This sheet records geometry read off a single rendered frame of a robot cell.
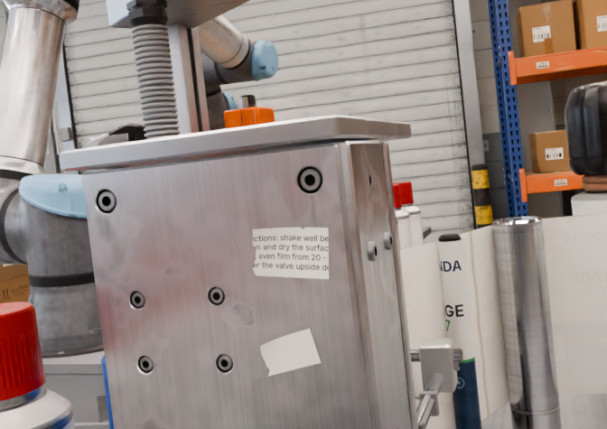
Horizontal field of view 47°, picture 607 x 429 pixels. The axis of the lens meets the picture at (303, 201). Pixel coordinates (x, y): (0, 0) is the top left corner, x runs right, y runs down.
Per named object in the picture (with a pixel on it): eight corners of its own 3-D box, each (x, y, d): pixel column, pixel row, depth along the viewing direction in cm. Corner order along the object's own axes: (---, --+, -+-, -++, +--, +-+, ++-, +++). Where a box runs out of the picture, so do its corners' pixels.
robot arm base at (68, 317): (118, 349, 91) (112, 275, 90) (3, 357, 91) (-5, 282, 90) (144, 321, 106) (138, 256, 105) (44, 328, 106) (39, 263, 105)
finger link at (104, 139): (69, 148, 129) (113, 146, 136) (85, 152, 125) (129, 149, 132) (69, 132, 129) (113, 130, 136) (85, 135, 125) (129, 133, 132)
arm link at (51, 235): (69, 278, 90) (60, 173, 89) (1, 275, 96) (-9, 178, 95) (135, 262, 100) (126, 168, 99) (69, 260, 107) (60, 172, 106)
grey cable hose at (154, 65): (182, 241, 60) (153, -6, 59) (147, 244, 61) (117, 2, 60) (201, 236, 63) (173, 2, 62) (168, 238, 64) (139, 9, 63)
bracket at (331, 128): (339, 137, 22) (336, 107, 22) (56, 172, 26) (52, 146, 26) (413, 137, 35) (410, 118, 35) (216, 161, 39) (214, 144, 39)
